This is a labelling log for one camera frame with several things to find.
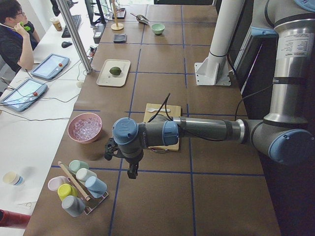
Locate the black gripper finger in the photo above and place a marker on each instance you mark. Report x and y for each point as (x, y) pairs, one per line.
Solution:
(132, 171)

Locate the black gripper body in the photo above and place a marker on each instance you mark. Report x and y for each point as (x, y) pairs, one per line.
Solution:
(133, 160)

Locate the white plastic spoon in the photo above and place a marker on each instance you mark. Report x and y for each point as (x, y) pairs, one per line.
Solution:
(152, 110)

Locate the green ceramic bowl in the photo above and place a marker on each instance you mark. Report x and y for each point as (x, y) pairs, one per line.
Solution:
(157, 28)

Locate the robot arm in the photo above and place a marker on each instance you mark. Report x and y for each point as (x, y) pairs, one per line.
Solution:
(281, 134)

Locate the pink bowl with ice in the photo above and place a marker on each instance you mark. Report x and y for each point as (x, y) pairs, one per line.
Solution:
(85, 128)

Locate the blue pastel cup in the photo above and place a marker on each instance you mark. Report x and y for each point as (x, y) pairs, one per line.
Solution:
(96, 186)

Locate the white pastel cup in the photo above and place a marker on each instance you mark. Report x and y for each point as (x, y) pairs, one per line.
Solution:
(83, 174)

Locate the green pastel cup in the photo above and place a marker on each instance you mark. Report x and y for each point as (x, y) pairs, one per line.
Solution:
(76, 165)

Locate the wooden cutting board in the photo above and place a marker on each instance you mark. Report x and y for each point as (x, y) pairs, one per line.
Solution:
(173, 111)

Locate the grey pastel cup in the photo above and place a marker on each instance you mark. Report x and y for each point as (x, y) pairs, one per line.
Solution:
(74, 206)

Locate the yellow pastel cup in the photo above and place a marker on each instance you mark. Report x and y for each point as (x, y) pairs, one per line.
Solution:
(65, 190)

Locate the pink pastel cup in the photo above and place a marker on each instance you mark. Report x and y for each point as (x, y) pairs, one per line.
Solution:
(56, 182)

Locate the beige serving tray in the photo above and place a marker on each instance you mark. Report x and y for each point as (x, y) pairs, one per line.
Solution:
(106, 79)

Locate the green lime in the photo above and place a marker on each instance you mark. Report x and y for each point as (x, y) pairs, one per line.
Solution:
(115, 71)

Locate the white mounting column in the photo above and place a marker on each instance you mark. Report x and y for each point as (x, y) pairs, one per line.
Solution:
(213, 71)

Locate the folded grey cloth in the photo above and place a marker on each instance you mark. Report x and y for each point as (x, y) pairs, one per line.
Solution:
(120, 38)

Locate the far teach pendant tablet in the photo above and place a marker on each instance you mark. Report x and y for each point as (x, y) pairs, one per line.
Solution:
(50, 67)

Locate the teach pendant tablet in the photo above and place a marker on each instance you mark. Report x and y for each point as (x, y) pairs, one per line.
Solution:
(50, 67)
(24, 95)

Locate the near teach pendant tablet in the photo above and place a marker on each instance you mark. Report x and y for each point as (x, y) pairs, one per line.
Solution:
(24, 95)

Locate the wooden mug tree stand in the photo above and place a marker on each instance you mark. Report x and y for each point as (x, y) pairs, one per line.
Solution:
(116, 26)

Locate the computer mouse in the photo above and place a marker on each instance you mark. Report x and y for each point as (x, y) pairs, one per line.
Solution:
(66, 44)

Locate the red fire extinguisher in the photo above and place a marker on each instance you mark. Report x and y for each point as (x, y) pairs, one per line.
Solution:
(13, 219)

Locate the black power box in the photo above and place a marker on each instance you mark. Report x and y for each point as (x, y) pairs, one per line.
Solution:
(98, 32)

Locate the metal scoop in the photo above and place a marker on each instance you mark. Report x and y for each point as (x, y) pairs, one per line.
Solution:
(141, 19)

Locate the iced coffee cup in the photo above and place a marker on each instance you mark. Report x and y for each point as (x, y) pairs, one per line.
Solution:
(56, 23)

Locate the seated person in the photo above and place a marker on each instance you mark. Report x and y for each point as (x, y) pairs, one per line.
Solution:
(18, 37)

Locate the aluminium frame post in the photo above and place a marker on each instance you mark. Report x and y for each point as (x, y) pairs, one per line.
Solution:
(65, 12)

